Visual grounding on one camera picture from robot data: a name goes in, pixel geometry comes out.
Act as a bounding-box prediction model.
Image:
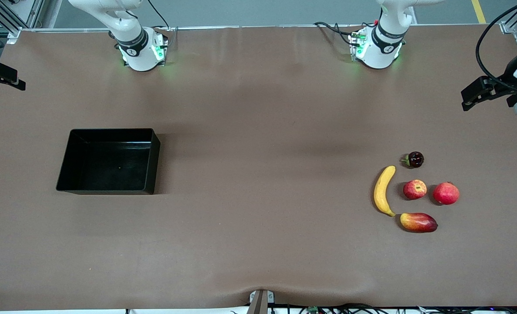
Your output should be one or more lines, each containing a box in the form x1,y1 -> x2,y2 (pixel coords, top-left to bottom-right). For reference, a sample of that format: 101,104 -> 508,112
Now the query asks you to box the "black arm base cable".
314,22 -> 356,46
147,0 -> 171,30

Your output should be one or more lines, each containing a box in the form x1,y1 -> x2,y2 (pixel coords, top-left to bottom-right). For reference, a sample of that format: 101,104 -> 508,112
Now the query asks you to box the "black left arm base cable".
314,22 -> 356,46

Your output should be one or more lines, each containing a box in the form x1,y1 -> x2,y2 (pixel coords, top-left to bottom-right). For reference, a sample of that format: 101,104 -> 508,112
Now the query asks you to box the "aluminium frame beside right arm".
0,0 -> 45,44

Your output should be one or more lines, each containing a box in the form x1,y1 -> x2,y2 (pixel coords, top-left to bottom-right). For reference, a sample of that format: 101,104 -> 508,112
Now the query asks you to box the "red pomegranate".
432,181 -> 460,205

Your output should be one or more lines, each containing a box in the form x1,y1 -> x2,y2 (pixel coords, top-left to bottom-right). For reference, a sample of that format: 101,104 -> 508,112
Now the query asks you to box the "silver table edge rail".
6,23 -> 510,33

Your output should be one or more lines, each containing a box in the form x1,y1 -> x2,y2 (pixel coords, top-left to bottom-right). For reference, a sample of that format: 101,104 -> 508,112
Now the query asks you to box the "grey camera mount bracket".
247,289 -> 275,314

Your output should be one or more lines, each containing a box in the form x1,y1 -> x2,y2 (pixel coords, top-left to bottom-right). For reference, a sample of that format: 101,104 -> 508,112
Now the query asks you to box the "black right arm base cable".
147,0 -> 171,30

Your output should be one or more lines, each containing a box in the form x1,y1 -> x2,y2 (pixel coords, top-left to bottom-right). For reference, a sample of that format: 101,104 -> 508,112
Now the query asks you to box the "yellow banana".
374,165 -> 397,217

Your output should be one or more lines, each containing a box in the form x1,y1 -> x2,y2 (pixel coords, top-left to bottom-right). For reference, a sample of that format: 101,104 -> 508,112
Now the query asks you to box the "red yellow apple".
403,179 -> 428,200

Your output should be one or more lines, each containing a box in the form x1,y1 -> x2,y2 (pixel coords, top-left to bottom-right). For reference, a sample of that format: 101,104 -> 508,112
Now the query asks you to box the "dark purple mangosteen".
401,151 -> 425,168

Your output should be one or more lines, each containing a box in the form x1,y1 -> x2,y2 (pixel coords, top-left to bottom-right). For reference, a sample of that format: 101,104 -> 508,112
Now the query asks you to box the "black plastic box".
56,128 -> 161,195

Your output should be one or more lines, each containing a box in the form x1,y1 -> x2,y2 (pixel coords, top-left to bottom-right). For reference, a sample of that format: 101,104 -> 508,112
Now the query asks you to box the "brown table mat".
0,24 -> 517,311

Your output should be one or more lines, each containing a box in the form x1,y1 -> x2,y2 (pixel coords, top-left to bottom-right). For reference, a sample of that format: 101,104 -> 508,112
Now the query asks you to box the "red yellow mango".
400,212 -> 438,233

